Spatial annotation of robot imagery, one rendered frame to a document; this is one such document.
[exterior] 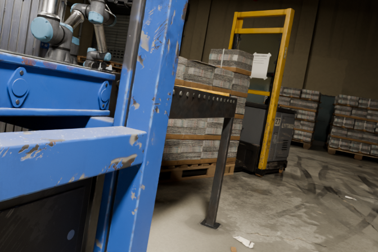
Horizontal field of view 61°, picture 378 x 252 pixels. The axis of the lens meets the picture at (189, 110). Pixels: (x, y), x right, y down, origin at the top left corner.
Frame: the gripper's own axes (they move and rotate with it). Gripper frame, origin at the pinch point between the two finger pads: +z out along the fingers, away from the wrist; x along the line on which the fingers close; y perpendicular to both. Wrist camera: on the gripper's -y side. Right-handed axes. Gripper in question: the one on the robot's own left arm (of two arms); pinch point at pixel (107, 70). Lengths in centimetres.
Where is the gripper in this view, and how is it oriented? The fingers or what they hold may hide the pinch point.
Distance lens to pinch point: 276.6
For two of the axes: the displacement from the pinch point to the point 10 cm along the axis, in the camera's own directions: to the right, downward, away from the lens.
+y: 1.7, -9.8, -0.5
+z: 7.3, 1.6, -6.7
